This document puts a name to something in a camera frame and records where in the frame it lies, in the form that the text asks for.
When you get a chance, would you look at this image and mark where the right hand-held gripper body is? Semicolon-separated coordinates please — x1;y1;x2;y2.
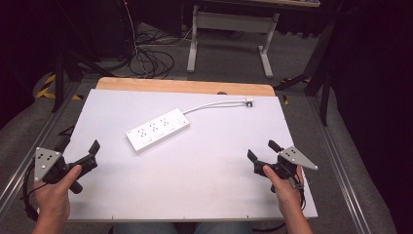
252;145;319;193

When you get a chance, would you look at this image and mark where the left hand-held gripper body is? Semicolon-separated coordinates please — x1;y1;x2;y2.
33;146;99;195

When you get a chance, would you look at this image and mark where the person's left hand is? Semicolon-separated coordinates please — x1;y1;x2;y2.
32;164;83;225

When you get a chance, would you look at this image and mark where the person's right hand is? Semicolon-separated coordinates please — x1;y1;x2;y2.
262;164;306;222

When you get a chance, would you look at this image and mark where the white board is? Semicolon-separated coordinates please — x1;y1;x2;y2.
65;88;319;222

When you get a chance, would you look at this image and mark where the yellow black floor tape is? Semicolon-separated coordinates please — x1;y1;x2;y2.
35;73;84;101

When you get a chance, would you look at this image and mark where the black metal stand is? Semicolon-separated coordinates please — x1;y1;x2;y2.
273;18;336;127
52;48;115;113

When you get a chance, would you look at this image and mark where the white power strip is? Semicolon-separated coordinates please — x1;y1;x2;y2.
125;107;192;154

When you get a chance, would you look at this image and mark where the wooden desk top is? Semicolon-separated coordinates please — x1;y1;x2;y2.
194;0;321;9

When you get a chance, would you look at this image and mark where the aluminium rail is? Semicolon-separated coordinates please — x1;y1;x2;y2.
307;97;373;234
0;81;82;213

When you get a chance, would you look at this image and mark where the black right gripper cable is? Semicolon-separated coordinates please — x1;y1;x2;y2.
292;174;308;213

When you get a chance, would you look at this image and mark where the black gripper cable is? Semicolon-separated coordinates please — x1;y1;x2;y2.
21;161;44;222
292;174;308;213

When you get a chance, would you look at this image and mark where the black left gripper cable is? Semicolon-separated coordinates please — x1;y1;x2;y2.
21;161;44;222

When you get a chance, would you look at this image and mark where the white power strip cable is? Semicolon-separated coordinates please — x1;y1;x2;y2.
182;98;247;115

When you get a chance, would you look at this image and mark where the black floor cable bundle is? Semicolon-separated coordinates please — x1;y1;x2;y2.
127;29;177;79

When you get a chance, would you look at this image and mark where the white metal desk frame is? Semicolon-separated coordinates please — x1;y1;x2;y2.
186;4;281;79

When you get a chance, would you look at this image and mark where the thin white floor cable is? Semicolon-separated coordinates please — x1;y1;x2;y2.
122;0;145;76

